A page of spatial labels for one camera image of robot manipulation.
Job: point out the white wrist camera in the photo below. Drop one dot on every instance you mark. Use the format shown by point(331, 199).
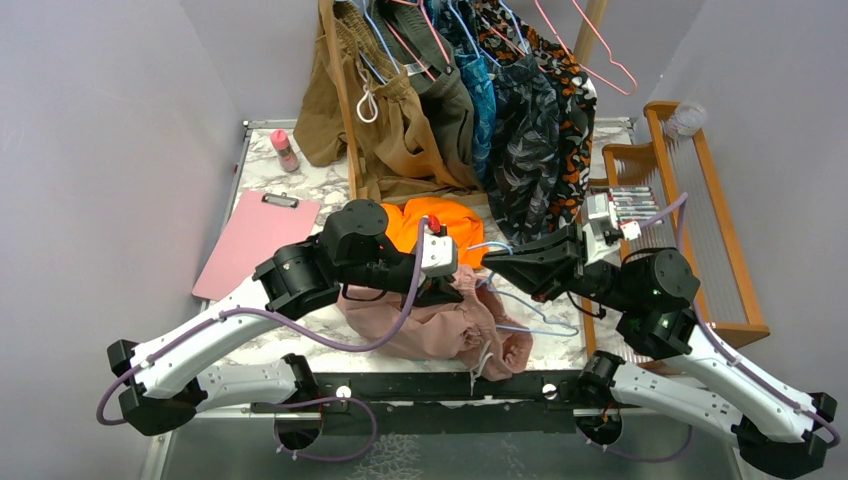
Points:
point(440, 257)
point(599, 225)

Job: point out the dark leaf print shorts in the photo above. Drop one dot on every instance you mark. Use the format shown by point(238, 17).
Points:
point(522, 163)

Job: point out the wooden dish rack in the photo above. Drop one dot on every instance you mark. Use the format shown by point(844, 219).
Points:
point(630, 152)

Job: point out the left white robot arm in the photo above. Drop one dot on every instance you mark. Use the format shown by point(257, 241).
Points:
point(163, 383)

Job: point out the pink shorts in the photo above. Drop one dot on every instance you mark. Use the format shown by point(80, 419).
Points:
point(478, 331)

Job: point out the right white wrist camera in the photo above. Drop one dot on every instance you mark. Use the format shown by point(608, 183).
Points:
point(599, 225)

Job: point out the clear plastic cup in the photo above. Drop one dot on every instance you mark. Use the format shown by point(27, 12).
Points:
point(685, 121)

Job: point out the orange camo hanging shorts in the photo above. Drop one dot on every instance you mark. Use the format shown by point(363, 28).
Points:
point(576, 97)

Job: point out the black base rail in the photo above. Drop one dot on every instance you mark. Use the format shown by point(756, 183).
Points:
point(543, 401)

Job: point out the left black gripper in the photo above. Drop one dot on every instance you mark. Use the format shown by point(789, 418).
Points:
point(437, 291)

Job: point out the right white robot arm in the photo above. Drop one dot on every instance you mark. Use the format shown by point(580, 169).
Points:
point(775, 427)

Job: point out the blue patterned hanging shorts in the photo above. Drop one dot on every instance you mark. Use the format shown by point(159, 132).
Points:
point(454, 22)

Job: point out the dark green hanging shorts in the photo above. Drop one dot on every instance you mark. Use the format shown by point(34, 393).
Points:
point(433, 73)

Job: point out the pink clipboard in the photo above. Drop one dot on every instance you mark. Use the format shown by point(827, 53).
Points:
point(260, 224)

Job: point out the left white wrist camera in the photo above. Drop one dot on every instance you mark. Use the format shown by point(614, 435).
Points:
point(440, 257)

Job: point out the pink bottle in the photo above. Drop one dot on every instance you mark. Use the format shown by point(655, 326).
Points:
point(287, 158)

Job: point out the coloured marker set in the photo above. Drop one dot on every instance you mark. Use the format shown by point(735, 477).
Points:
point(631, 203)

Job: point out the blue wire hanger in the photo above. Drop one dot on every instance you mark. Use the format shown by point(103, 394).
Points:
point(561, 329)

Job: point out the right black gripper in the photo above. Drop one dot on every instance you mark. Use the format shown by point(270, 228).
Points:
point(538, 266)

